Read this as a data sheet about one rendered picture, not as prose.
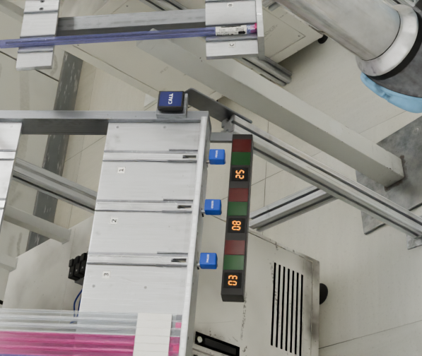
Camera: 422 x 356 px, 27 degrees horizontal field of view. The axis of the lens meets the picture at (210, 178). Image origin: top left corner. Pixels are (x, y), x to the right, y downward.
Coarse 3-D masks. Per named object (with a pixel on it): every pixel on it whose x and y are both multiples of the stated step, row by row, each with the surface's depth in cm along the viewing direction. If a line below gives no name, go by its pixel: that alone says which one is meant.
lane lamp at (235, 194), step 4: (232, 188) 168; (236, 188) 168; (240, 188) 168; (244, 188) 168; (232, 192) 168; (236, 192) 168; (240, 192) 168; (244, 192) 168; (232, 196) 167; (236, 196) 167; (240, 196) 167; (244, 196) 167; (228, 200) 167; (232, 200) 167; (236, 200) 167; (240, 200) 167; (244, 200) 167
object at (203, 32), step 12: (60, 36) 174; (72, 36) 174; (84, 36) 174; (96, 36) 173; (108, 36) 173; (120, 36) 173; (132, 36) 173; (144, 36) 173; (156, 36) 173; (168, 36) 173; (180, 36) 173; (192, 36) 173; (204, 36) 173
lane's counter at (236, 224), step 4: (228, 220) 165; (232, 220) 165; (236, 220) 165; (240, 220) 165; (244, 220) 165; (228, 224) 165; (232, 224) 165; (236, 224) 164; (240, 224) 164; (244, 224) 164; (228, 228) 164; (232, 228) 164; (236, 228) 164; (240, 228) 164; (244, 228) 164; (236, 232) 164; (240, 232) 164; (244, 232) 163
